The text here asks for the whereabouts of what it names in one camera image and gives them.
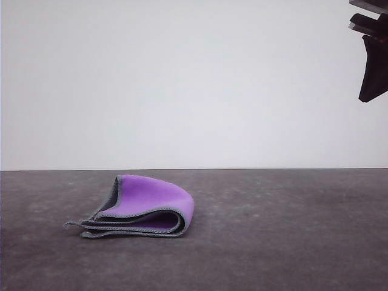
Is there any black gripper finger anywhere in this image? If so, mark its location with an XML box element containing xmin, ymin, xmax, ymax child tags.
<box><xmin>358</xmin><ymin>35</ymin><xmax>388</xmax><ymax>104</ymax></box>

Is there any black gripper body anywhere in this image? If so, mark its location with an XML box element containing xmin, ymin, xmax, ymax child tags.
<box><xmin>348</xmin><ymin>0</ymin><xmax>388</xmax><ymax>43</ymax></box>

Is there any purple towel with grey hem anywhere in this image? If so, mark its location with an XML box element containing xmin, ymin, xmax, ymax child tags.
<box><xmin>62</xmin><ymin>174</ymin><xmax>195</xmax><ymax>239</ymax></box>

